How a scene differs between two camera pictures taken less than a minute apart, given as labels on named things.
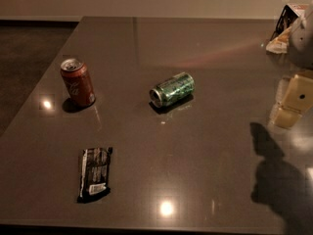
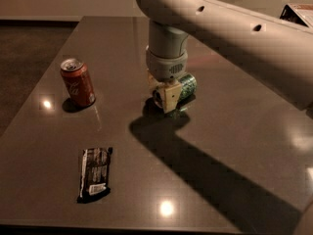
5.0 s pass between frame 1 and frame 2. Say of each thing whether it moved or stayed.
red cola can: stayed
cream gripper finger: moved
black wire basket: stayed
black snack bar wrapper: stayed
